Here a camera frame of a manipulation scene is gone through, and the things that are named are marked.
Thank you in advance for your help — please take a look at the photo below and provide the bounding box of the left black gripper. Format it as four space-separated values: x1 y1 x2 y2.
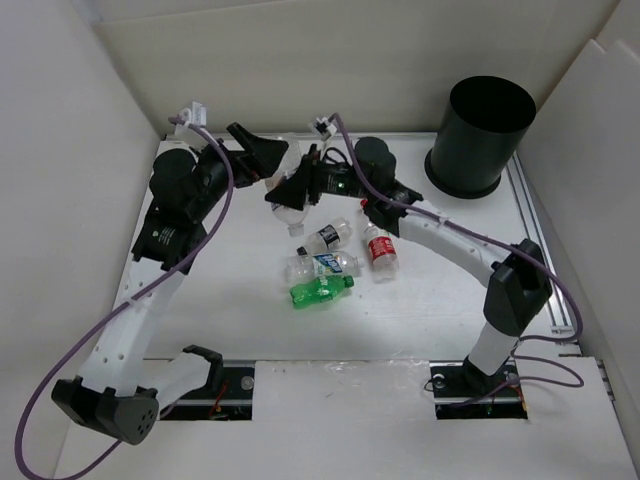
188 124 288 222

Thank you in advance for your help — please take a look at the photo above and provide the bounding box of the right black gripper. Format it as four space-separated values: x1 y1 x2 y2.
266 142 375 209

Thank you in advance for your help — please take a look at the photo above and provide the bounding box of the clear bottle red blue label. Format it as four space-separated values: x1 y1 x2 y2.
265 136 309 237

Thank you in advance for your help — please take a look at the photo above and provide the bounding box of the clear bottle black label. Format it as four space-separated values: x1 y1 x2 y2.
296 217 353 256

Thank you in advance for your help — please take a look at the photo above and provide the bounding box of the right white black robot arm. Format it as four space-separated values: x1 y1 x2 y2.
266 137 552 397

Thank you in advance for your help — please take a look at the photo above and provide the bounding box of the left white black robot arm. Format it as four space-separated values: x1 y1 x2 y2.
52 123 289 445

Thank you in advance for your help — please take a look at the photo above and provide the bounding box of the black cylindrical bin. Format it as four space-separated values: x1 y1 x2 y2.
425 76 537 200

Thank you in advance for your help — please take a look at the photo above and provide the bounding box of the clear bottle blue white label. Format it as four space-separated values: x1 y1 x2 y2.
284 251 365 285

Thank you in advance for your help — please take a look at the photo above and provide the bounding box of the green plastic bottle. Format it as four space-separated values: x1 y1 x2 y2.
289 275 355 310

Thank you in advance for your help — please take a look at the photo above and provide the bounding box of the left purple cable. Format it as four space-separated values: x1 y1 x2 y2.
16 114 235 479

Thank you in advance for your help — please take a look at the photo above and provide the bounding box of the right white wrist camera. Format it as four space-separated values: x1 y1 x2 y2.
309 117 338 142

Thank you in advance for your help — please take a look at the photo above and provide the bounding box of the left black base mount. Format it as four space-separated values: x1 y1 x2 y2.
161 362 255 422

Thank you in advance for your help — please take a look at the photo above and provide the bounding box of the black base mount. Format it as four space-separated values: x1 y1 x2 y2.
423 360 528 420
161 362 255 422

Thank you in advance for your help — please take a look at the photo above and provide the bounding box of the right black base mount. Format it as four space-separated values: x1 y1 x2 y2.
423 360 528 420

